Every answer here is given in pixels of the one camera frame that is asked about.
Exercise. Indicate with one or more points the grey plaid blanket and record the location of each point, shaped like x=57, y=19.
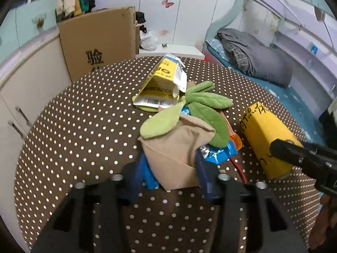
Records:
x=238, y=56

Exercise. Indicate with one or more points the green plant plush toy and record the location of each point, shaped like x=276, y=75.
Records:
x=179, y=147

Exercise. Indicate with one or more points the yellow white carton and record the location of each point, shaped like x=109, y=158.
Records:
x=160, y=84

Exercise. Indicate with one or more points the teal drawer unit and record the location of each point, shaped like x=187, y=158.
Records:
x=23, y=23

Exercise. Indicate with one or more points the grey quilt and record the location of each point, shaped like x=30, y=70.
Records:
x=263, y=60

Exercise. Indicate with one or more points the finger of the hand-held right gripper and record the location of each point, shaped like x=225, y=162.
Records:
x=289, y=152
x=329, y=123

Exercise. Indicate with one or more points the white wardrobe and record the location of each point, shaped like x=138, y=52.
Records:
x=184, y=18

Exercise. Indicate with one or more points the white low cabinet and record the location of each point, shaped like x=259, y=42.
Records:
x=31, y=84

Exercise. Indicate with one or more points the brown polka dot tablecloth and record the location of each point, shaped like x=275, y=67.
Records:
x=79, y=137

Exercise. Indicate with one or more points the small blue box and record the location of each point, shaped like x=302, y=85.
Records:
x=314, y=48

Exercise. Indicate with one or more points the blue plastic wrapper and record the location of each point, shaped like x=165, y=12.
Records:
x=218, y=154

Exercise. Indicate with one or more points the orange plastic piece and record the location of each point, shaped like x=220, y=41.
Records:
x=236, y=141

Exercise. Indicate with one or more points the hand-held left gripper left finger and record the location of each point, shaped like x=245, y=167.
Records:
x=139, y=175

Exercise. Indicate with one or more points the yellow paper cup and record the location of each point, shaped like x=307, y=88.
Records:
x=263, y=131

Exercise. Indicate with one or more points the teal bunk bed frame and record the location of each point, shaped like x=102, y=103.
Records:
x=231, y=8

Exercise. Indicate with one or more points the red bench with white top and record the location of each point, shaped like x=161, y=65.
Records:
x=179, y=50

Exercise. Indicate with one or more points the pinecone ornament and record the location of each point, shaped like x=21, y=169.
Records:
x=40, y=23

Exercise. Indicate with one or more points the pink butterfly sticker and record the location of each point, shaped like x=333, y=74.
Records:
x=167, y=2

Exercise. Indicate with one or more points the large cardboard box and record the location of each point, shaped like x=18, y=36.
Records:
x=100, y=34

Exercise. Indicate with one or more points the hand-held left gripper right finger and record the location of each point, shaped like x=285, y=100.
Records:
x=208, y=181

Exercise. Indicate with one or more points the person's right hand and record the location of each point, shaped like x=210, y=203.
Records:
x=325, y=229

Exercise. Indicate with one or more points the light blue plaid pillow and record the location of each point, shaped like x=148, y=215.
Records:
x=214, y=44

